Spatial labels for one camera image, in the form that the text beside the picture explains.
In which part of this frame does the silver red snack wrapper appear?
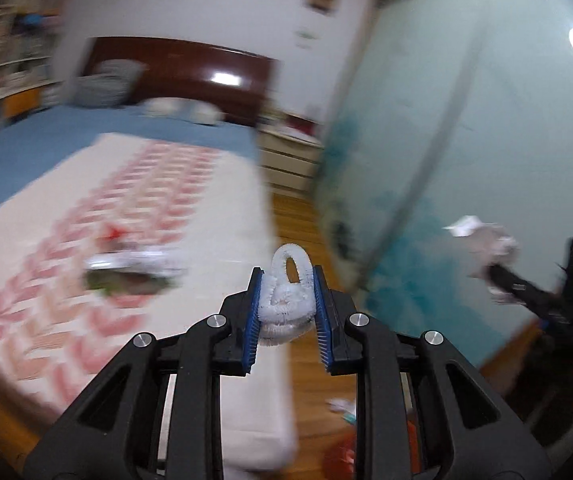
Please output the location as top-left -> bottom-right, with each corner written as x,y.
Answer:
82,226 -> 189,297

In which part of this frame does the white bookshelf with books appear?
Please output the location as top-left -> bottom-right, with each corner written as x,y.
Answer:
0,0 -> 75,137

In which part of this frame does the white paper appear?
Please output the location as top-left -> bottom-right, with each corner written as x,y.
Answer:
445,216 -> 519,304

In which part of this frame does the red plastic trash basket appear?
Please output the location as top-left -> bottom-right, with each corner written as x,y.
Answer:
323,414 -> 423,480

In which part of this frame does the white paper scrap on floor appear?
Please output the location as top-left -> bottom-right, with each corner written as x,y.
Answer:
325,398 -> 357,425

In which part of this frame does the white striped pillow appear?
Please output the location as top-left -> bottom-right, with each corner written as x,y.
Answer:
141,98 -> 226,126

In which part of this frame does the dark red wooden headboard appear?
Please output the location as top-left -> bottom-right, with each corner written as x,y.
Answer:
79,36 -> 278,127

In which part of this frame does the beige bedside drawer cabinet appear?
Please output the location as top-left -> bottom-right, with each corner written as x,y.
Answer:
257,125 -> 323,197

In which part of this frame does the glass sliding wardrobe door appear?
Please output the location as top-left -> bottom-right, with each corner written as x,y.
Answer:
315,0 -> 573,364

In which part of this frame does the bed with patterned cover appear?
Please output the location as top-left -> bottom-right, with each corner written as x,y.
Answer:
0,104 -> 299,472

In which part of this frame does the white wall hook ornament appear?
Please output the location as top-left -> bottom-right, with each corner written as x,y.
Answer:
294,28 -> 318,50

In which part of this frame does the grey checked pillow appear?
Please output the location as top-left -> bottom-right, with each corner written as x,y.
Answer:
72,58 -> 148,108

